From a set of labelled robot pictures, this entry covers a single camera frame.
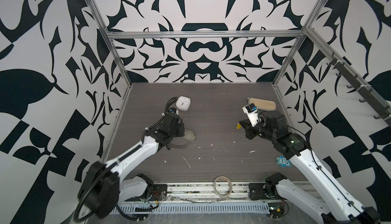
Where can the black wall hook rack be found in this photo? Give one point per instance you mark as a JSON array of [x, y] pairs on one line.
[[358, 84]]

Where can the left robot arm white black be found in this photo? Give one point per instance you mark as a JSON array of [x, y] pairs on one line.
[[105, 186]]

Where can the white square timer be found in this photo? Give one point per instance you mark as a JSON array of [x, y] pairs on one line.
[[183, 103]]

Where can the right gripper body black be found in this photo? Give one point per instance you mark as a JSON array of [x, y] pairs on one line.
[[261, 130]]

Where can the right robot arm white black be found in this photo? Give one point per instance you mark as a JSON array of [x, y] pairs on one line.
[[337, 205]]

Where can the clear tape roll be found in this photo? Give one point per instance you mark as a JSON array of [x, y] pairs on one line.
[[222, 187]]

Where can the blue owl toy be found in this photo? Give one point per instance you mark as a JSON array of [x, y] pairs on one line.
[[283, 162]]

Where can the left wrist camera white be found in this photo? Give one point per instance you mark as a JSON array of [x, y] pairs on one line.
[[174, 111]]

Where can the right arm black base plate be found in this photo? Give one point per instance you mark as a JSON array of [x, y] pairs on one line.
[[258, 191]]

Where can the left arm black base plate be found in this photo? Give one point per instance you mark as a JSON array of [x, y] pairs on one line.
[[156, 192]]

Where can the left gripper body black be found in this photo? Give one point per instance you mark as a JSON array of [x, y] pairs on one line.
[[179, 131]]

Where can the white slotted cable duct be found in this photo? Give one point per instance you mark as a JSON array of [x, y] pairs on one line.
[[196, 208]]

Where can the green lit circuit board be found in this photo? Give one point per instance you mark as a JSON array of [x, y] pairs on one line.
[[277, 210]]

